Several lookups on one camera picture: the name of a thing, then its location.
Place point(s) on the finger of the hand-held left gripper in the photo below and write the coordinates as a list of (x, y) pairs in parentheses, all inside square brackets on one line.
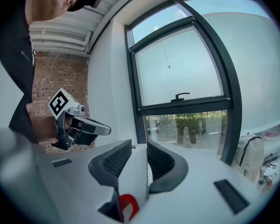
[(95, 126), (86, 137)]

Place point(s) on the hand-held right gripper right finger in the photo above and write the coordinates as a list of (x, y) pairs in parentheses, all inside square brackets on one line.
[(170, 169)]

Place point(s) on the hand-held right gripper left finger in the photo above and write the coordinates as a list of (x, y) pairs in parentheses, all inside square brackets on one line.
[(112, 162)]

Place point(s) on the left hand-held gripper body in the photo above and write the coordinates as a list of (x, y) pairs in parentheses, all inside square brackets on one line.
[(60, 104)]

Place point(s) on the white squeegee with red blade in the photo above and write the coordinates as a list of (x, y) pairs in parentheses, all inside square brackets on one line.
[(133, 167)]

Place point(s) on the clear window glass pane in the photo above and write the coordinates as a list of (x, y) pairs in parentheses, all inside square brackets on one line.
[(189, 129)]

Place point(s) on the person's body in black clothes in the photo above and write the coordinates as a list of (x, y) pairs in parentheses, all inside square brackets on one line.
[(11, 55)]

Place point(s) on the brown hanger with teal clips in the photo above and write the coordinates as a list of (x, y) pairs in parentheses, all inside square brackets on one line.
[(267, 169)]

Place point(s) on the frosted sash window pane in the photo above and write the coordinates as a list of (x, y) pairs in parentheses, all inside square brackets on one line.
[(177, 66)]

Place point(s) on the person's head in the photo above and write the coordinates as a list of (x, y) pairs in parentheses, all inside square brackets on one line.
[(51, 1)]

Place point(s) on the clear plastic bottle red label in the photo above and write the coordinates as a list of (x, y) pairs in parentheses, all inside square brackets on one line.
[(274, 148)]

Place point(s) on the narrow clear window pane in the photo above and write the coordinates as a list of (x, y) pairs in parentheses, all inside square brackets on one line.
[(154, 22)]

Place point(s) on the large frosted window pane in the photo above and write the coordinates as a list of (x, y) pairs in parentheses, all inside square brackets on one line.
[(259, 66)]

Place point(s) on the black window frame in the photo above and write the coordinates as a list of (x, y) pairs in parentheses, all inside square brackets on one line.
[(233, 83)]

